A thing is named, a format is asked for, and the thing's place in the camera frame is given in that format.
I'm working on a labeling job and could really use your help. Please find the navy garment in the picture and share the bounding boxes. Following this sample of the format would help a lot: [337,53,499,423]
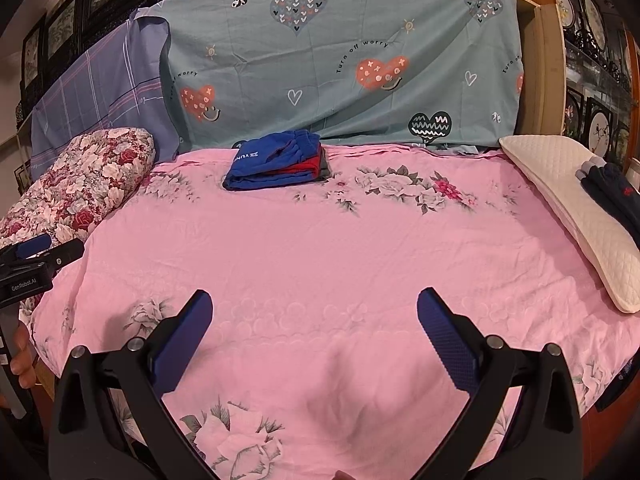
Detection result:
[575,156,640,411]

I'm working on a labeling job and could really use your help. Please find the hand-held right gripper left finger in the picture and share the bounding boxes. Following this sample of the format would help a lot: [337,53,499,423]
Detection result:
[47,288,221,480]

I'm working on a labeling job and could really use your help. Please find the purple plaid sheet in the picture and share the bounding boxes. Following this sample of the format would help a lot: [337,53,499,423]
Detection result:
[30,7,181,181]

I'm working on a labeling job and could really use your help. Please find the blue and red pants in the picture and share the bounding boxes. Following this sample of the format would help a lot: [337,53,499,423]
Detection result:
[222,130,323,191]

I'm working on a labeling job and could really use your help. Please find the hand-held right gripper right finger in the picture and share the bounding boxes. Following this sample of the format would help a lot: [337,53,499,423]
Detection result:
[417,287,586,480]

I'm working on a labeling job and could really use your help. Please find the wooden display cabinet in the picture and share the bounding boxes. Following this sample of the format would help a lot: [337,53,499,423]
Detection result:
[515,0,640,171]

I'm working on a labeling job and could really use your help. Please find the teal heart-printed sheet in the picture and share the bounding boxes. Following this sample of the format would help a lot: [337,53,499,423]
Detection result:
[162,0,525,153]

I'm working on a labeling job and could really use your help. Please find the person's left hand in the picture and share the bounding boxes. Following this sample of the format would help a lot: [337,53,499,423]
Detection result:
[10,322,37,389]

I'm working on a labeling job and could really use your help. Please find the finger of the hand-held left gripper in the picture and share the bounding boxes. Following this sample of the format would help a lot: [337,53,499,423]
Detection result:
[15,238,85,275]
[0,233,52,262]

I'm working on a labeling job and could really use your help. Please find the pink floral bedsheet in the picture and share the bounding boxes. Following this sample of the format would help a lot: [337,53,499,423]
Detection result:
[30,145,640,480]

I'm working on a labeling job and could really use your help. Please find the red floral pillow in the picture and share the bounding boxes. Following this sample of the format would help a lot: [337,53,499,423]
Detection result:
[0,127,156,311]

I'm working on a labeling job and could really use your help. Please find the white quilted pillow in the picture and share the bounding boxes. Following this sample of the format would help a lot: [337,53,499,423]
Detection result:
[499,134,640,315]

